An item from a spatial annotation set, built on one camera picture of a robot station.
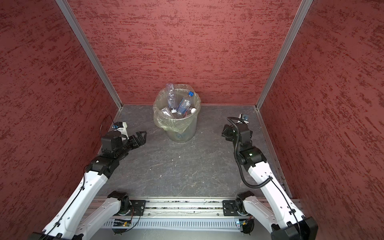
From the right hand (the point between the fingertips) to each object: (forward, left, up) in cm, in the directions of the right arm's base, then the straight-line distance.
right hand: (232, 129), depth 76 cm
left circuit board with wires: (-36, +59, -27) cm, 74 cm away
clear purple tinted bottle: (+23, +34, +5) cm, 41 cm away
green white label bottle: (+14, +36, 0) cm, 39 cm away
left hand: (-1, +49, -3) cm, 49 cm away
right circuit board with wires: (-39, -5, -26) cm, 47 cm away
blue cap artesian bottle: (+23, +26, -2) cm, 34 cm away
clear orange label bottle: (+13, +21, +2) cm, 25 cm away
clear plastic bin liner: (+28, +28, +3) cm, 40 cm away
